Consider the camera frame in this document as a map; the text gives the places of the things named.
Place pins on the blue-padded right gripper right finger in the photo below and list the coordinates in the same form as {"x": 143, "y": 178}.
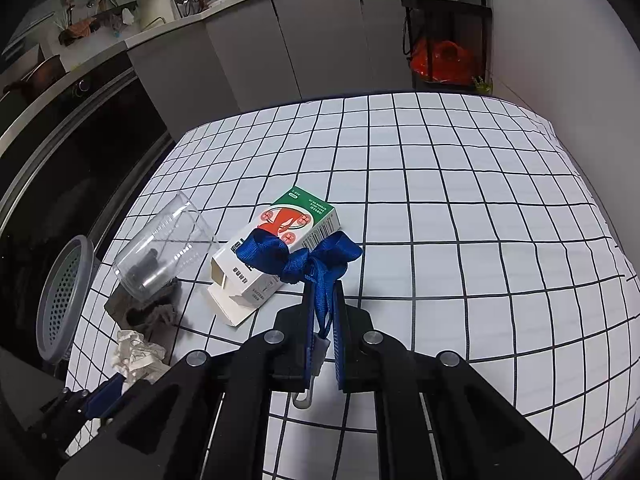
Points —
{"x": 436, "y": 417}

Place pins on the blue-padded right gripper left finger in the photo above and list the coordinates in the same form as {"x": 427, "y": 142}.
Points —
{"x": 205, "y": 418}

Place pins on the white paper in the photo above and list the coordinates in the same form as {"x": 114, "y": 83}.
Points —
{"x": 137, "y": 359}

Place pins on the white red green carton box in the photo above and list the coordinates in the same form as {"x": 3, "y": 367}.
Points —
{"x": 247, "y": 270}

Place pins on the grey kitchen cabinets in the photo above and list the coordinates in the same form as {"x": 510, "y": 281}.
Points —
{"x": 245, "y": 55}

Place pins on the dark grey cloth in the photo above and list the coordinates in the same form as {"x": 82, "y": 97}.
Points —
{"x": 143, "y": 316}

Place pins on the grey perforated waste basket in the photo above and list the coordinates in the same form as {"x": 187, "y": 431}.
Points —
{"x": 62, "y": 298}

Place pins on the white black grid tablecloth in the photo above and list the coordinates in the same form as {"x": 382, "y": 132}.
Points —
{"x": 478, "y": 232}

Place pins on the black built-in oven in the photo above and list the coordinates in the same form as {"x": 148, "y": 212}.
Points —
{"x": 71, "y": 165}

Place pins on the red plastic bag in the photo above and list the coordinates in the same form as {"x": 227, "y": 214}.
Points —
{"x": 444, "y": 62}

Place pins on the black metal shelf rack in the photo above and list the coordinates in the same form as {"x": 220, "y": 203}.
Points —
{"x": 467, "y": 23}

